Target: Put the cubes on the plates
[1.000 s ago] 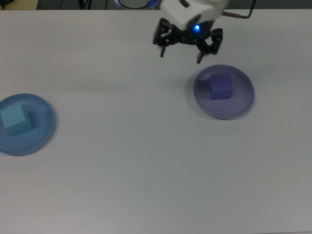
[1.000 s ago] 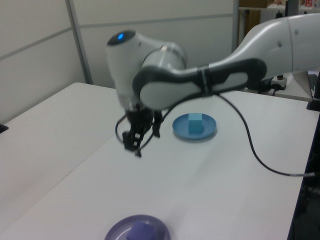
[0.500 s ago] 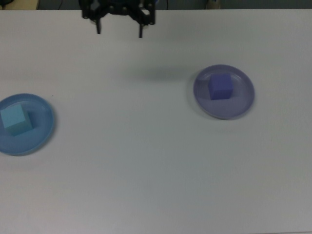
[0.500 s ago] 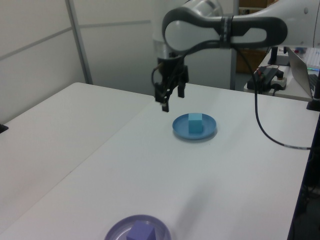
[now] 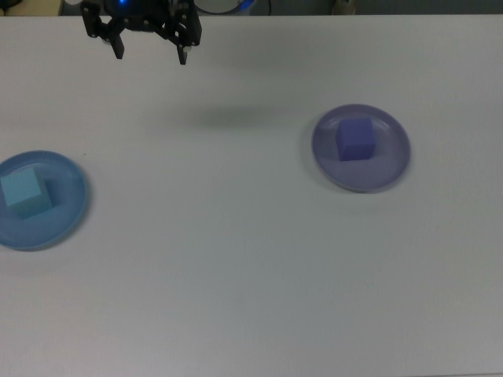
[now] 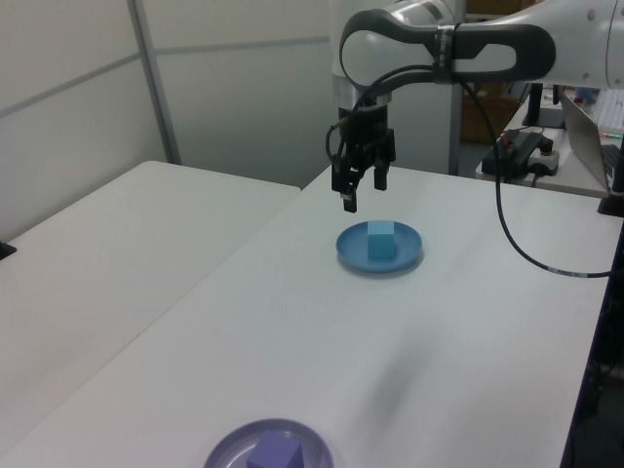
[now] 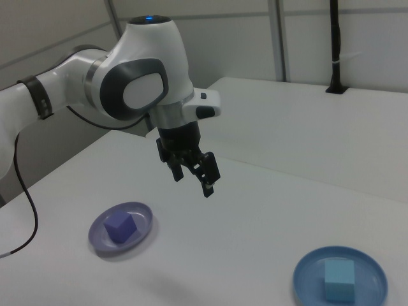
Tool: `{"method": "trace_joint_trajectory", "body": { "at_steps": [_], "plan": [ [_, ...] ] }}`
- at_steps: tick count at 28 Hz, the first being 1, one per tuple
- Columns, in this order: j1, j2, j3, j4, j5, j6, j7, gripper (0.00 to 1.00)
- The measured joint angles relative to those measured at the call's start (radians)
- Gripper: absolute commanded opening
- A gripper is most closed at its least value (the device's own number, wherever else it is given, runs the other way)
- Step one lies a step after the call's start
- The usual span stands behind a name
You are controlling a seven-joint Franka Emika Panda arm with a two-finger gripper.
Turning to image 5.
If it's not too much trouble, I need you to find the white round blue-rimmed object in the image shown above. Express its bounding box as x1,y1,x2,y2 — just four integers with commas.
194,0,257,16

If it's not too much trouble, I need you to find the purple foam cube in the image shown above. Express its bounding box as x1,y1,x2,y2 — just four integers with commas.
336,116,376,163

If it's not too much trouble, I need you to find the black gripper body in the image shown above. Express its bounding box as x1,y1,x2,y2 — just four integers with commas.
101,4,190,37

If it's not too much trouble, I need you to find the cyan foam cube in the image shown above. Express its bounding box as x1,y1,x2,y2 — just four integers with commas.
0,167,54,221

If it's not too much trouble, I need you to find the pale background object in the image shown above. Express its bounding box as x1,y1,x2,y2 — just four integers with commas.
332,0,358,16

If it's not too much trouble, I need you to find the purple plate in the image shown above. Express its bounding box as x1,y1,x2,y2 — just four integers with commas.
311,103,413,194

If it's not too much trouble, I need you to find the light blue plate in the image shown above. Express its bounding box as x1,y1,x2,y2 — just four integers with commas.
0,149,90,252

